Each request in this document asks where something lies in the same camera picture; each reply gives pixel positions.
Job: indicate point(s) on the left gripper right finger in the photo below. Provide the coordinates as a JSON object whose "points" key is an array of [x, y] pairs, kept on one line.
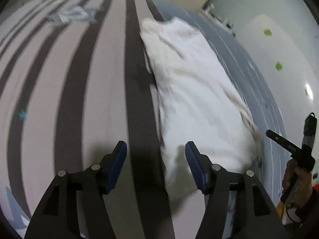
{"points": [[200, 166]]}

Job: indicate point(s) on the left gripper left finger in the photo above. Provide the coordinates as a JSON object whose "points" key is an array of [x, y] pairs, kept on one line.
{"points": [[112, 165]]}

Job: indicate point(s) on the white garment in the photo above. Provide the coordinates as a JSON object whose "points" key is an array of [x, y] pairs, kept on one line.
{"points": [[197, 102]]}

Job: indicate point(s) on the person's right hand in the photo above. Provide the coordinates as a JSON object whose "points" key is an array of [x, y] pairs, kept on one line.
{"points": [[304, 181]]}

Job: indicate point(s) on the striped grey blue bedsheet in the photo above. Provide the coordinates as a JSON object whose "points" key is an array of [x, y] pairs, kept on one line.
{"points": [[75, 80]]}

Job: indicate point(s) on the cluttered white side table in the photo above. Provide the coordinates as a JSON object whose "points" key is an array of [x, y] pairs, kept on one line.
{"points": [[225, 24]]}

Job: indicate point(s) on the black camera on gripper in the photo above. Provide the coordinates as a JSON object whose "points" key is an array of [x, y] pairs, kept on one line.
{"points": [[309, 133]]}

